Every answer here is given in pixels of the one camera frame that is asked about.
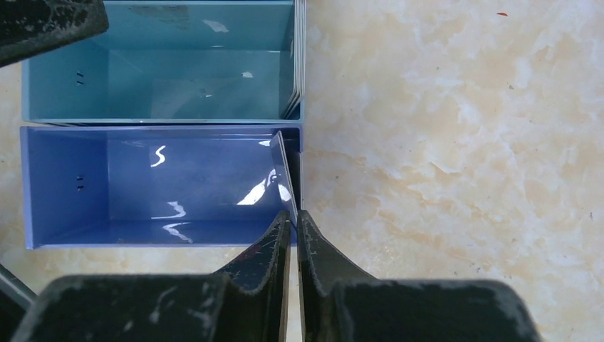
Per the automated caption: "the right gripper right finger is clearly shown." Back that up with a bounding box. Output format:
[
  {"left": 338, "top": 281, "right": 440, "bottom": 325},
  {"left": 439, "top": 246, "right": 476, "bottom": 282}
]
[{"left": 296, "top": 210, "right": 376, "bottom": 341}]

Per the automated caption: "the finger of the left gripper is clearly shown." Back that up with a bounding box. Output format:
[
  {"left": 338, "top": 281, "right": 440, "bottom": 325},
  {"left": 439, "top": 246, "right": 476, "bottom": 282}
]
[{"left": 1, "top": 0, "right": 109, "bottom": 67}]

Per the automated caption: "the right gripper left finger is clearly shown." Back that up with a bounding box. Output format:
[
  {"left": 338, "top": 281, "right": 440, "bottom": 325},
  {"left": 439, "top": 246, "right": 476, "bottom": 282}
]
[{"left": 214, "top": 211, "right": 291, "bottom": 341}]

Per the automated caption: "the light blue card box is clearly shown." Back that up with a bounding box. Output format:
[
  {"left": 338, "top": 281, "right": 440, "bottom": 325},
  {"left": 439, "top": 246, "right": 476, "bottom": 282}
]
[{"left": 21, "top": 1, "right": 302, "bottom": 125}]

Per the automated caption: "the purple blue card box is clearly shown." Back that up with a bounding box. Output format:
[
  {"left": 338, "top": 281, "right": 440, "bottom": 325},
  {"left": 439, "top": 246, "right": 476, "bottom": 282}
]
[{"left": 20, "top": 124, "right": 303, "bottom": 249}]

